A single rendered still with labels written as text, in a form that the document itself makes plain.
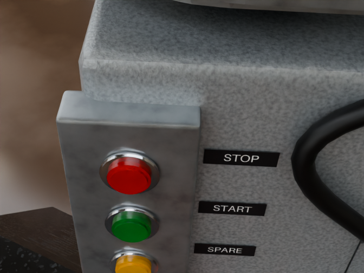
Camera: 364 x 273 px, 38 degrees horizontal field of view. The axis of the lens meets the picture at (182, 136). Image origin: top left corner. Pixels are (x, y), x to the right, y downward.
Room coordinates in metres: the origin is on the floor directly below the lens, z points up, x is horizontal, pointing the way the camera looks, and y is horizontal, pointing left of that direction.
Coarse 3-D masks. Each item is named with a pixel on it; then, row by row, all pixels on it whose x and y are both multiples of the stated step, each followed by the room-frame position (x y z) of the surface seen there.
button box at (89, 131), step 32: (64, 96) 0.22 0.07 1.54; (64, 128) 0.21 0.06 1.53; (96, 128) 0.21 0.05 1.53; (128, 128) 0.21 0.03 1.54; (160, 128) 0.21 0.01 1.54; (192, 128) 0.21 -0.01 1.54; (64, 160) 0.21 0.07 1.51; (96, 160) 0.21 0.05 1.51; (160, 160) 0.21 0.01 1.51; (192, 160) 0.21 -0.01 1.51; (96, 192) 0.21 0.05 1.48; (160, 192) 0.21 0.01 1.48; (192, 192) 0.21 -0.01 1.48; (96, 224) 0.21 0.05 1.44; (160, 224) 0.21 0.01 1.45; (96, 256) 0.21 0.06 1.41; (160, 256) 0.21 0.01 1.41
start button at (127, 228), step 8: (120, 216) 0.20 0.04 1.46; (128, 216) 0.20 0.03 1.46; (136, 216) 0.20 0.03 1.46; (112, 224) 0.20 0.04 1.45; (120, 224) 0.20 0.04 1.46; (128, 224) 0.20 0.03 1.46; (136, 224) 0.20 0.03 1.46; (144, 224) 0.20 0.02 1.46; (120, 232) 0.20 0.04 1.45; (128, 232) 0.20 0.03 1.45; (136, 232) 0.20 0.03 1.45; (144, 232) 0.20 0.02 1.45; (128, 240) 0.20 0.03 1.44; (136, 240) 0.20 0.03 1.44
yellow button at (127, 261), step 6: (126, 258) 0.20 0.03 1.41; (132, 258) 0.20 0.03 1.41; (120, 264) 0.20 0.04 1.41; (126, 264) 0.20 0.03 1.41; (132, 264) 0.20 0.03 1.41; (138, 264) 0.20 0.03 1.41; (144, 264) 0.20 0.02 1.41; (120, 270) 0.20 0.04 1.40; (126, 270) 0.20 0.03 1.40; (132, 270) 0.20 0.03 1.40; (138, 270) 0.20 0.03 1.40; (144, 270) 0.20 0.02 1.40; (150, 270) 0.20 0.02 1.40
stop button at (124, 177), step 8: (112, 168) 0.20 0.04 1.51; (120, 168) 0.20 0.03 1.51; (128, 168) 0.20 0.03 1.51; (136, 168) 0.20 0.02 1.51; (144, 168) 0.20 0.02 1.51; (112, 176) 0.20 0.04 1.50; (120, 176) 0.20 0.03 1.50; (128, 176) 0.20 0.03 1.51; (136, 176) 0.20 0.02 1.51; (144, 176) 0.20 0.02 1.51; (112, 184) 0.20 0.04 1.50; (120, 184) 0.20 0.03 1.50; (128, 184) 0.20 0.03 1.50; (136, 184) 0.20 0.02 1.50; (144, 184) 0.20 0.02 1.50; (120, 192) 0.20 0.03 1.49; (128, 192) 0.20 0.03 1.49; (136, 192) 0.20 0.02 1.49
